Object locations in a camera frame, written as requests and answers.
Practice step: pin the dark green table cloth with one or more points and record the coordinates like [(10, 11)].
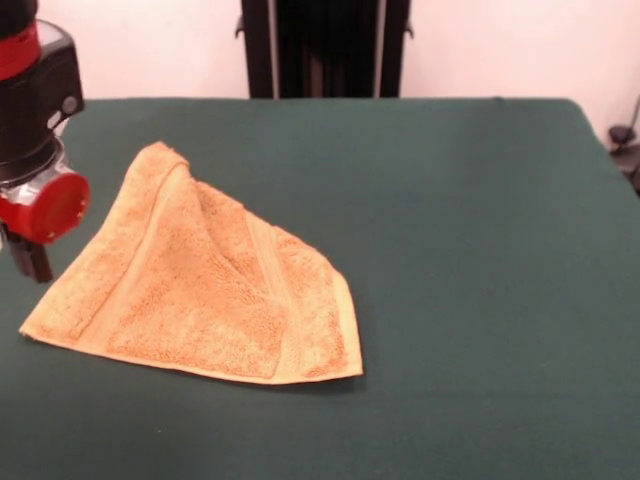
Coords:
[(450, 250)]

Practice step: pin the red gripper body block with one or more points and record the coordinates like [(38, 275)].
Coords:
[(55, 210)]

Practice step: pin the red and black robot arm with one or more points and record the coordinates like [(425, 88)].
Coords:
[(30, 90)]

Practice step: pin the orange terry towel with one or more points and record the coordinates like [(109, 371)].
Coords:
[(200, 280)]

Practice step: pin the black robot pedestal stand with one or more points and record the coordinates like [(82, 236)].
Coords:
[(325, 50)]

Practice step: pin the small black power adapter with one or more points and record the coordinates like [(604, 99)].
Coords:
[(620, 135)]

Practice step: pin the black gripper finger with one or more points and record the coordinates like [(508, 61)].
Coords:
[(37, 262)]

